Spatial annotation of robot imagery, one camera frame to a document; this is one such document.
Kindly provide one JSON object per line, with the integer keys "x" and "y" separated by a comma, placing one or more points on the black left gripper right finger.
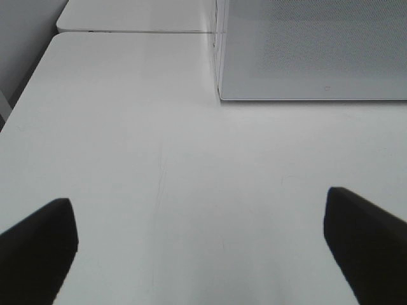
{"x": 369, "y": 246}

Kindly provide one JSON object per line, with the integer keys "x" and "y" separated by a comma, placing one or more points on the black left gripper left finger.
{"x": 37, "y": 253}

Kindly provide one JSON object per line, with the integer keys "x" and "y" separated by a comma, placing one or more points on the white microwave oven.
{"x": 310, "y": 50}

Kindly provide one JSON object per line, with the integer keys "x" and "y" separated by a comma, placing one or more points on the white rear table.
{"x": 137, "y": 16}

